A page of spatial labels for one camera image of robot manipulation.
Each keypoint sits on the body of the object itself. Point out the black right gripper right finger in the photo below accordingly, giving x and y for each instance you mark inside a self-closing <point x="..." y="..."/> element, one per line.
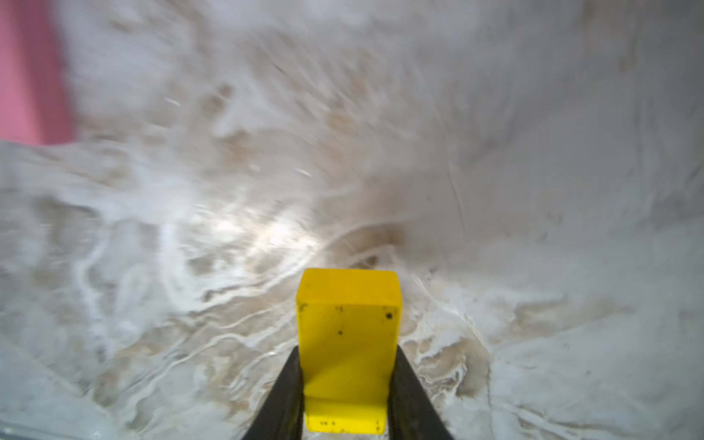
<point x="411" y="414"/>

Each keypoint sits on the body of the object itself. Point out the yellow block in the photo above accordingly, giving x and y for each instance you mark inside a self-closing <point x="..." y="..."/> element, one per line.
<point x="348" y="323"/>

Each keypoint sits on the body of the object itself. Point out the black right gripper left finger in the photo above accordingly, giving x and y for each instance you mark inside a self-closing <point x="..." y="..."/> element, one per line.
<point x="281" y="417"/>

